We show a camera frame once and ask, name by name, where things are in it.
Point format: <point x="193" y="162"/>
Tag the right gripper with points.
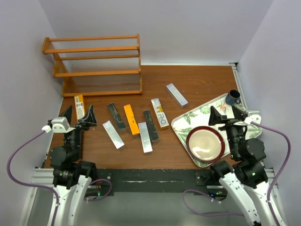
<point x="215" y="117"/>

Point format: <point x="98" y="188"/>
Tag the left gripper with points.
<point x="90" y="119"/>

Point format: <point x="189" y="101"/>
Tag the yellow toothpaste box with barcode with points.
<point x="79" y="106"/>

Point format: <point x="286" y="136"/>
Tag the black toothpaste box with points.
<point x="121" y="127"/>
<point x="151" y="126"/>
<point x="81" y="145"/>

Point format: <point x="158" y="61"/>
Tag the orange toothpaste box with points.
<point x="131" y="120"/>

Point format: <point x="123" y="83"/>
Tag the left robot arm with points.
<point x="71" y="174"/>

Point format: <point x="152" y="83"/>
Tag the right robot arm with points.
<point x="246" y="181"/>

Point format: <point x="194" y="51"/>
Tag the orange wooden three-tier shelf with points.
<point x="97" y="66"/>

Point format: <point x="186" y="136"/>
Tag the dark blue mug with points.
<point x="232" y="98"/>

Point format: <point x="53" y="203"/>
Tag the red rimmed cream plate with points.
<point x="205" y="144"/>

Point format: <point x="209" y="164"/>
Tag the silver gold R&O toothpaste box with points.
<point x="160" y="114"/>

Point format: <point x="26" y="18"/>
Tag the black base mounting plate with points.
<point x="161" y="181"/>

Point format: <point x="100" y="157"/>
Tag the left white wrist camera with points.
<point x="58" y="125"/>

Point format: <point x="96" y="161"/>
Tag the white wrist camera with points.
<point x="58" y="125"/>
<point x="252" y="116"/>

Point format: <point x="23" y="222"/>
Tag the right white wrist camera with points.
<point x="252" y="116"/>

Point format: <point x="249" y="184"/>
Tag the aluminium frame rail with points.
<point x="42" y="179"/>

